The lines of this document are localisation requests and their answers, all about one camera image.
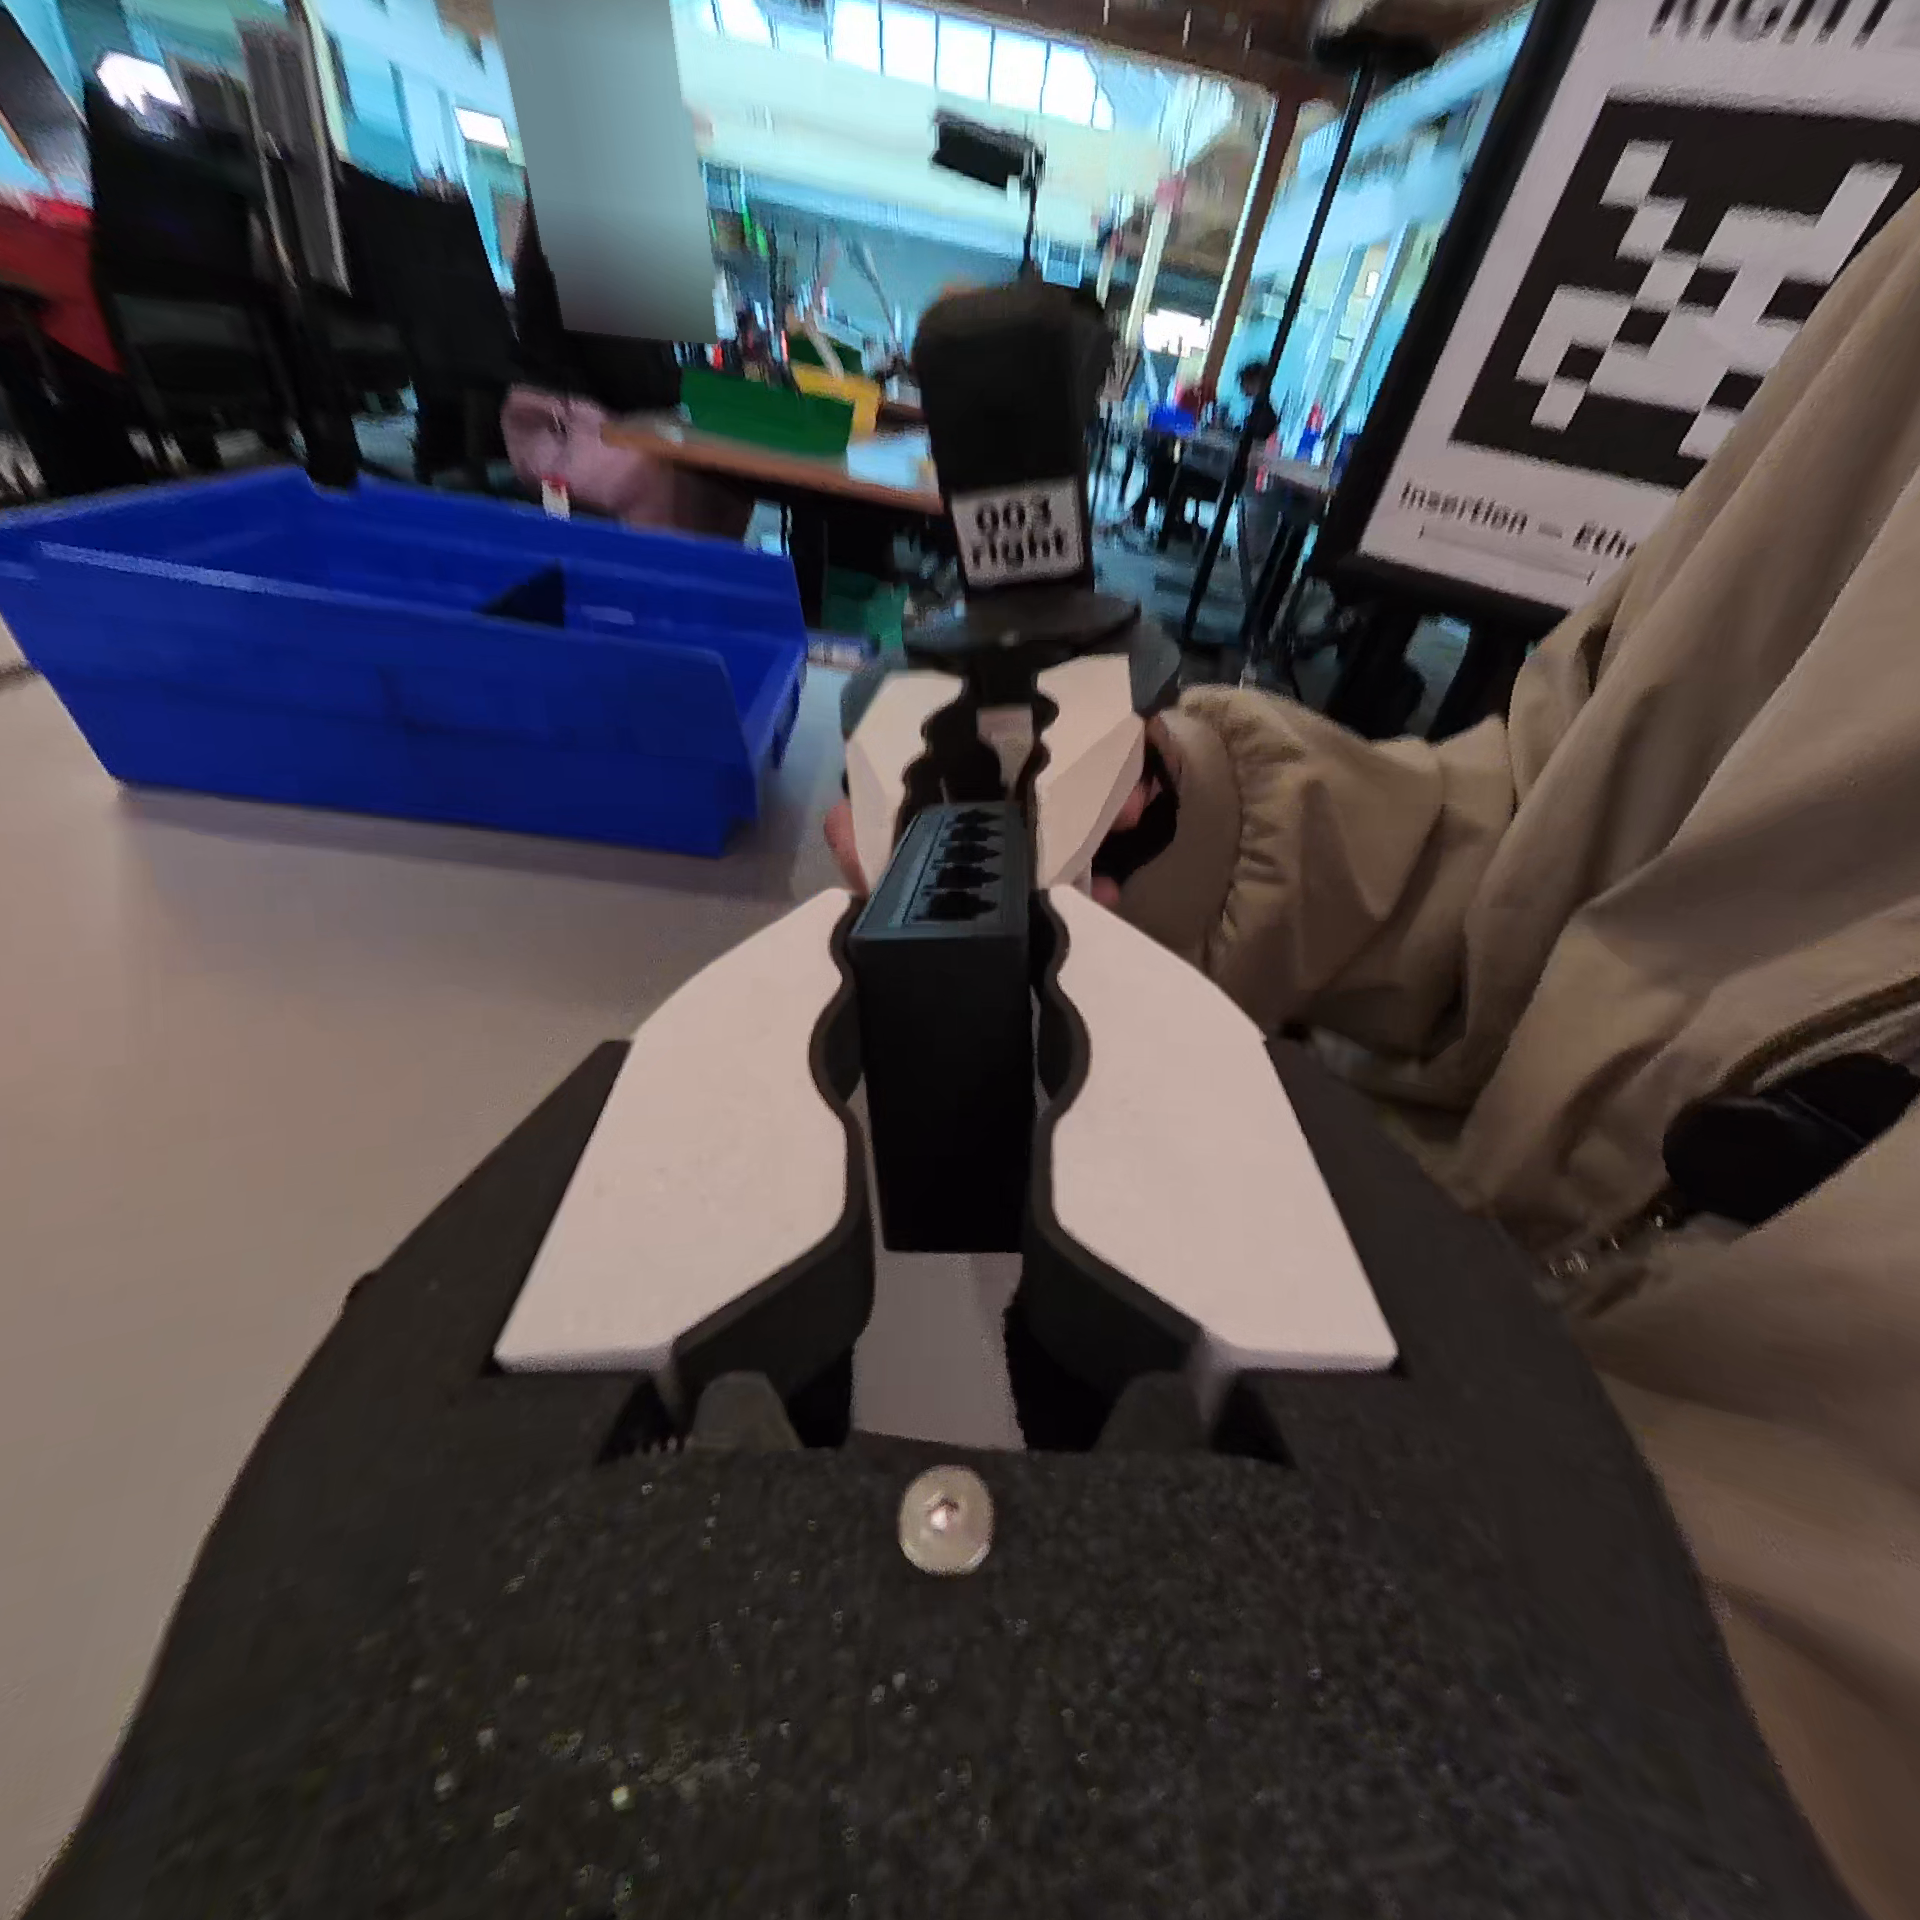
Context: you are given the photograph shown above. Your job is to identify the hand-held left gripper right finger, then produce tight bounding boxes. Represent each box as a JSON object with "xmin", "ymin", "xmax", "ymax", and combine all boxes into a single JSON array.
[{"xmin": 1003, "ymin": 884, "xmax": 1402, "ymax": 1454}]

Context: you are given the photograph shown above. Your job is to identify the black white marker sign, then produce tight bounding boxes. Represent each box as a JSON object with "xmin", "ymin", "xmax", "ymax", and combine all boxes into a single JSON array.
[{"xmin": 1313, "ymin": 0, "xmax": 1920, "ymax": 621}]

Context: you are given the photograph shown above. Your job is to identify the green bin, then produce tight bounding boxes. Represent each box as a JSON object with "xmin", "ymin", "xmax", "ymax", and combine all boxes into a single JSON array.
[{"xmin": 682, "ymin": 361, "xmax": 854, "ymax": 456}]

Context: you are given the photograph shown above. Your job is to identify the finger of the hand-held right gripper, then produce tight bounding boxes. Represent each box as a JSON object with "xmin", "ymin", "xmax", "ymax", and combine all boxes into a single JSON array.
[
  {"xmin": 836, "ymin": 662, "xmax": 977, "ymax": 901},
  {"xmin": 1029, "ymin": 660, "xmax": 1154, "ymax": 891}
]

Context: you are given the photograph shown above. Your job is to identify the blue storage bin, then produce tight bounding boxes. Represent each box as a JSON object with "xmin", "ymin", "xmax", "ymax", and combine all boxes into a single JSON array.
[{"xmin": 0, "ymin": 470, "xmax": 809, "ymax": 860}]

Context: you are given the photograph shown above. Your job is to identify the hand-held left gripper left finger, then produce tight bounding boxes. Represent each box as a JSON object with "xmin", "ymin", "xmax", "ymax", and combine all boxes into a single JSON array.
[{"xmin": 490, "ymin": 884, "xmax": 876, "ymax": 1454}]

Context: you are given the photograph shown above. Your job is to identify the black ethernet switch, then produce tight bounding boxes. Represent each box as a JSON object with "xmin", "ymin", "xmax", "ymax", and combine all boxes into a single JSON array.
[{"xmin": 847, "ymin": 802, "xmax": 1042, "ymax": 1258}]

